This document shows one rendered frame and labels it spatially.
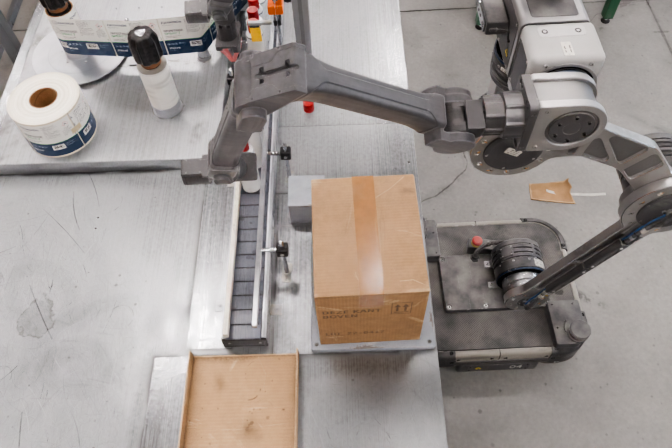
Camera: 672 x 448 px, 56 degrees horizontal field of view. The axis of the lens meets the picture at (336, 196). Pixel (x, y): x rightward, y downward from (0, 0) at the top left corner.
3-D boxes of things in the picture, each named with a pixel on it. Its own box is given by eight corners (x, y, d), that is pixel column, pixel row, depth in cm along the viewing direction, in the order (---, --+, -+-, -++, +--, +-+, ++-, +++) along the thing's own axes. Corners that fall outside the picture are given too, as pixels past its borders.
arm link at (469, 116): (494, 127, 109) (491, 98, 110) (435, 130, 109) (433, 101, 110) (483, 144, 118) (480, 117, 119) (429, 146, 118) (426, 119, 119)
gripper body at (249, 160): (213, 154, 148) (206, 155, 141) (256, 152, 148) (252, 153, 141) (215, 181, 149) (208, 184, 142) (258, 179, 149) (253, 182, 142)
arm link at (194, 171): (228, 179, 129) (228, 139, 131) (172, 182, 129) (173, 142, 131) (238, 193, 140) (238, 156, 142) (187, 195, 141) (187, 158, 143)
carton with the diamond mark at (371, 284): (317, 237, 169) (310, 178, 146) (406, 232, 169) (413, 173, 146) (320, 345, 152) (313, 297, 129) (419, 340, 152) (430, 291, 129)
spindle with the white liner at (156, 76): (155, 97, 195) (125, 21, 170) (184, 96, 195) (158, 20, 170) (151, 119, 190) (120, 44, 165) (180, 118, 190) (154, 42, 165)
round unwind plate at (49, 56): (46, 23, 216) (44, 21, 215) (135, 20, 215) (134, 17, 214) (22, 89, 199) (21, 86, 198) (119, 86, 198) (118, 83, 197)
